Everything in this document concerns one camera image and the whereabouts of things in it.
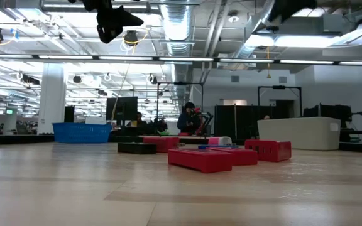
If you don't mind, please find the black aluminium table frame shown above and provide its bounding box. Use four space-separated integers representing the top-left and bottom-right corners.
0 133 362 155

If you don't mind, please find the yellow hanging cord plug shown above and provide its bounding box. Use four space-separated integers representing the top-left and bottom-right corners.
266 46 272 79

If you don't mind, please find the white box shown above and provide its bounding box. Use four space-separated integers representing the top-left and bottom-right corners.
85 116 107 125

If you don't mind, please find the black background robot station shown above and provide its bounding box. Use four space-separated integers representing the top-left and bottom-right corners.
302 104 362 143

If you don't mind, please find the white building pillar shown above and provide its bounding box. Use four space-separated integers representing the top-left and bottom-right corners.
37 62 67 135

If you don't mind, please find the red cylinder silver tip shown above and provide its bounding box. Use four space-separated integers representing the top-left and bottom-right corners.
207 136 233 146

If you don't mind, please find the blue plastic basket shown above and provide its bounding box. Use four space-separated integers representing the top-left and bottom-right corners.
52 122 112 144

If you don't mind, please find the red slotted box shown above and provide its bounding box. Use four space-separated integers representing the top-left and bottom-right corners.
244 139 292 163
143 136 180 153

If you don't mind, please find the black partition panel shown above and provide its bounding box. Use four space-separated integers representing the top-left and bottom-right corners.
214 105 295 141

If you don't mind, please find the black gantry frame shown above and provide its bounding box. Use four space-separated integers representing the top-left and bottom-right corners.
257 85 302 119
156 81 204 136

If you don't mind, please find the small black monitor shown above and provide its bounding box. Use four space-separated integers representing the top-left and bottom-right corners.
63 105 75 123

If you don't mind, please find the red rectangular box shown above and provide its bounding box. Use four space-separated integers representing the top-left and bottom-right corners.
167 148 233 174
206 147 259 166

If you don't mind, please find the grey ceiling air unit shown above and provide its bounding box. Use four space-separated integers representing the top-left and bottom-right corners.
275 14 337 36

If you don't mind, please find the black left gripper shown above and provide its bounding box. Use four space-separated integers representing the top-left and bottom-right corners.
82 0 145 45

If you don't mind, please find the slanted silver ventilation duct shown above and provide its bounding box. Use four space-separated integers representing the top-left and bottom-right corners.
236 0 278 59

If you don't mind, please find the black computer monitor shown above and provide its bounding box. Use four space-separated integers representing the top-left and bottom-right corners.
106 96 138 122

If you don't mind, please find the overhead light bar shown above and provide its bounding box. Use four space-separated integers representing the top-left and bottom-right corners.
0 53 362 67

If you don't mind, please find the white plastic bin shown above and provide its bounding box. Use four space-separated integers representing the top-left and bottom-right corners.
257 116 342 151

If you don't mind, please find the blue box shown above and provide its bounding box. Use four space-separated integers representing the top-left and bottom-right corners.
197 144 240 150

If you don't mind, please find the black rectangular display module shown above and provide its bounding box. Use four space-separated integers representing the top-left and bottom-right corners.
117 142 157 155

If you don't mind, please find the ribbed silver ventilation duct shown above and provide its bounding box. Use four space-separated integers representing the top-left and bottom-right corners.
160 0 194 104

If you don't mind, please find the yellow hanging cable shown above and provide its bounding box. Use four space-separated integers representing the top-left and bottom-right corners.
110 43 132 123

